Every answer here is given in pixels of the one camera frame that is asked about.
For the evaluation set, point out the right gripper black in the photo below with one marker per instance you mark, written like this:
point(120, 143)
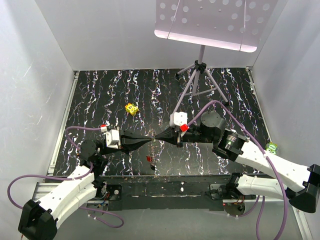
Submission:
point(169, 135)

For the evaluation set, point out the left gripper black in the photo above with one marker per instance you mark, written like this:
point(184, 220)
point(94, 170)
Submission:
point(129, 143)

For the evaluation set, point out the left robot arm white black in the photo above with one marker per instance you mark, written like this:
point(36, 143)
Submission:
point(40, 220)

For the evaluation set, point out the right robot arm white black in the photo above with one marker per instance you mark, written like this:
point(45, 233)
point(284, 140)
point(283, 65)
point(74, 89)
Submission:
point(298, 184)

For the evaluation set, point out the red key tag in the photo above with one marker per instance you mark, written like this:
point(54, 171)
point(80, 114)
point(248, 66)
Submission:
point(149, 159)

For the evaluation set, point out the yellow owl number block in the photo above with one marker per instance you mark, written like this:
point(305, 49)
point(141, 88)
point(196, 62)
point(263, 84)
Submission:
point(131, 109)

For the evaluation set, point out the green owl number block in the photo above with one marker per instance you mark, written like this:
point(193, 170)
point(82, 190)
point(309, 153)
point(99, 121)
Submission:
point(272, 148)

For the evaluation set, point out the lilac music stand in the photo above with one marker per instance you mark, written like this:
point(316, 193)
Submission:
point(236, 25)

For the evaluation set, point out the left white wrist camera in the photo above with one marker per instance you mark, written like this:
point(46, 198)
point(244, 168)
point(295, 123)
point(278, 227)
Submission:
point(113, 139)

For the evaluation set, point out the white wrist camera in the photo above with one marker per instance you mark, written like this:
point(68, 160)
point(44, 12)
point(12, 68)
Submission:
point(113, 139)
point(178, 121)

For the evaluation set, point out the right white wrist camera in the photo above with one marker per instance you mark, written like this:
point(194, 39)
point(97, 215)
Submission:
point(178, 121)

